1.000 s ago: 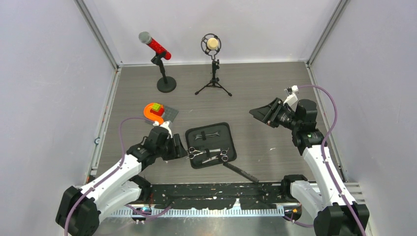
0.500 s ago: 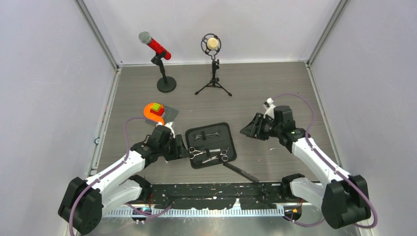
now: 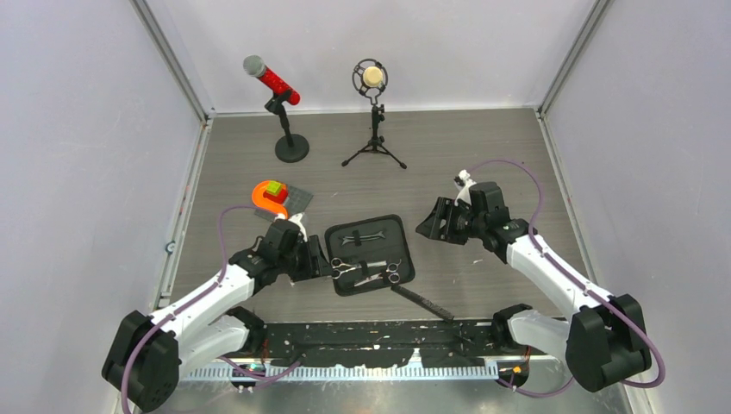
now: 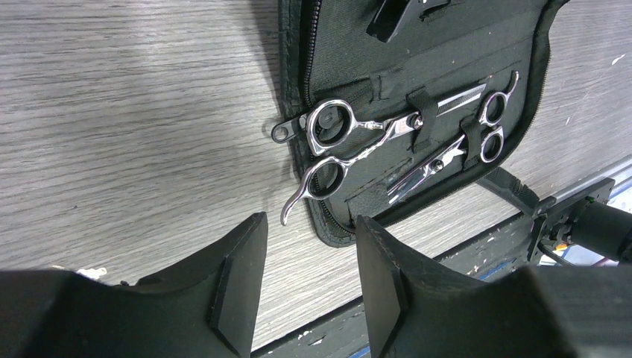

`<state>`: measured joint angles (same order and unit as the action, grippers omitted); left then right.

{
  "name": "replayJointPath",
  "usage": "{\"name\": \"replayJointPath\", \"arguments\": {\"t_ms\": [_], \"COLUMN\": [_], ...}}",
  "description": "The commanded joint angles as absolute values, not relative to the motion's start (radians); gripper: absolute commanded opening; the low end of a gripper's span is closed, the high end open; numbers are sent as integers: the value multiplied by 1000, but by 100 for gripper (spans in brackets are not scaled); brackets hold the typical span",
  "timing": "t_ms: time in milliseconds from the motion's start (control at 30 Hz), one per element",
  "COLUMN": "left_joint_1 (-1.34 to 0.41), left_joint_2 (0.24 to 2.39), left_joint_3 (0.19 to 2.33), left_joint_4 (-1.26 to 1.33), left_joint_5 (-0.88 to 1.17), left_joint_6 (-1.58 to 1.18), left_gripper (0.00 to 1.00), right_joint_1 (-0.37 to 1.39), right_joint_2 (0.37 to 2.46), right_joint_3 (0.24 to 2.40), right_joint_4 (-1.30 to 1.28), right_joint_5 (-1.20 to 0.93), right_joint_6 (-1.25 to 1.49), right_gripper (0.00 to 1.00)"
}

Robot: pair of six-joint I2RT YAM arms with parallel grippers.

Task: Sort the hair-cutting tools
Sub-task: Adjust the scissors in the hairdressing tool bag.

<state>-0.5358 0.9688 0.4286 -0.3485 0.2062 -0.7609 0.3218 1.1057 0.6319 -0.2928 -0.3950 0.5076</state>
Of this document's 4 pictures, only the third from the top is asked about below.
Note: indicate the red toy block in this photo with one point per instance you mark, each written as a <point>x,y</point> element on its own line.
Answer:
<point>280,199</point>

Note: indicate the lime green toy brick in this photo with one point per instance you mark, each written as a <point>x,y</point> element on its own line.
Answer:
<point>275,188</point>

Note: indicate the grey studded base plate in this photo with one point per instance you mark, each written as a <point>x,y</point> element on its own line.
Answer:
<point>296,202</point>

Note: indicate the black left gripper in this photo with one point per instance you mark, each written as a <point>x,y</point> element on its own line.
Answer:
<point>315,265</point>

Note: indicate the black tool pouch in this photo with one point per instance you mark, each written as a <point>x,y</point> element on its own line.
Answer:
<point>393,248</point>

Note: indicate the beige condenser microphone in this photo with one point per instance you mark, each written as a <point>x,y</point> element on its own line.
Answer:
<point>369,75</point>

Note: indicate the red handheld microphone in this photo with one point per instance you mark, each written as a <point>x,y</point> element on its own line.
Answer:
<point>254,66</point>

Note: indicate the silver thinning scissors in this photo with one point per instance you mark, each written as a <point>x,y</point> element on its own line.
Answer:
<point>390,275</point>

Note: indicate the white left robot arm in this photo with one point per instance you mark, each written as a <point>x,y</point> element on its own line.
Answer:
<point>151,353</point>

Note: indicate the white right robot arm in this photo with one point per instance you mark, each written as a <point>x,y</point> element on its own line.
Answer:
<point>600,337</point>

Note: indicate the black tripod microphone stand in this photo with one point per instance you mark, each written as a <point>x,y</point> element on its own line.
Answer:
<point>375,145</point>

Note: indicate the black round-base microphone stand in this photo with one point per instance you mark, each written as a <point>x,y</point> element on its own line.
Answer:
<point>290,148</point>

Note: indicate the black comb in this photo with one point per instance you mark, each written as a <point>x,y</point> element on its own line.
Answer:
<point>423,302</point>

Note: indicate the silver hair scissors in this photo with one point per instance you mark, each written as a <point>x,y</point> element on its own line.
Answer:
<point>340,267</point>

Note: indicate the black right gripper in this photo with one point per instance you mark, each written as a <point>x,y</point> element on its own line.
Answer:
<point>446,209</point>

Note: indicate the orange curved toy slide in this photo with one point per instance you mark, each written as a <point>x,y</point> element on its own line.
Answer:
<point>265,204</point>

